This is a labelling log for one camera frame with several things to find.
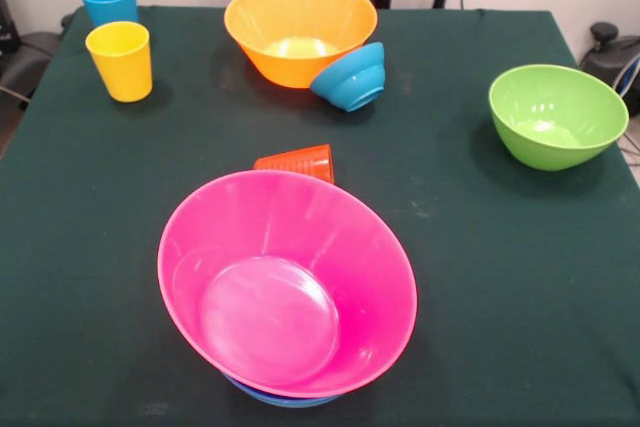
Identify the small cyan plastic bowl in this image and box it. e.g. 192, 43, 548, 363
309, 41, 387, 113

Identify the red-orange plastic cup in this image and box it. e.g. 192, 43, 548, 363
253, 143, 336, 186

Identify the large blue plastic bowl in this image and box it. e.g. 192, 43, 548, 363
222, 371, 347, 409

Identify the orange plastic bowl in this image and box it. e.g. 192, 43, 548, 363
223, 0, 379, 90

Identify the magenta pink plastic bowl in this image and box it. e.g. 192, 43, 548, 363
157, 169, 419, 399

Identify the dark green tablecloth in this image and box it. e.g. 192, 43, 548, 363
0, 5, 640, 427

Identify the gray pedestal foot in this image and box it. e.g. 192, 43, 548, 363
579, 21, 640, 116
0, 29, 66, 98

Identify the lime green plastic bowl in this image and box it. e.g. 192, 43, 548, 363
488, 64, 630, 172

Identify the yellow plastic cup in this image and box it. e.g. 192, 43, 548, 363
84, 20, 153, 103

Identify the tangle of floor cables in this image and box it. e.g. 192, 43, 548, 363
612, 54, 640, 158

